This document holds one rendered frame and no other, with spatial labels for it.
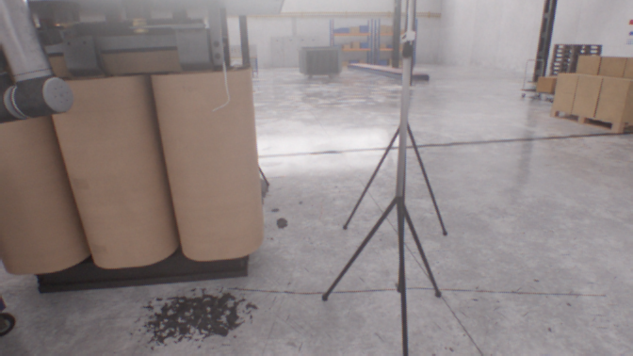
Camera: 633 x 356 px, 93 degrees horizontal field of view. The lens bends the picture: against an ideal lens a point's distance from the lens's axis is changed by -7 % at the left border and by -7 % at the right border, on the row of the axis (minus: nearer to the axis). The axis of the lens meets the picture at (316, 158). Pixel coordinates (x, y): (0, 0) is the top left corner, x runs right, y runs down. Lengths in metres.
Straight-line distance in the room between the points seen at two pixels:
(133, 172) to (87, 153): 0.19
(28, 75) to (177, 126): 0.53
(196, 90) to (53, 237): 0.98
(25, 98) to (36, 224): 0.79
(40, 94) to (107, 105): 0.38
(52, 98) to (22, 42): 0.16
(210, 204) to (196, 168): 0.18
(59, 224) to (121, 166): 0.46
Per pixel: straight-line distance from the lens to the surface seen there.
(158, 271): 1.95
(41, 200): 1.82
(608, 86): 6.25
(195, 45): 1.41
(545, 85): 8.80
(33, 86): 1.20
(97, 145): 1.57
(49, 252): 1.93
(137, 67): 1.59
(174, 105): 1.42
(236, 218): 1.56
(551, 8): 13.42
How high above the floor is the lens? 1.15
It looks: 19 degrees down
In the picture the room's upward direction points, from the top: 1 degrees counter-clockwise
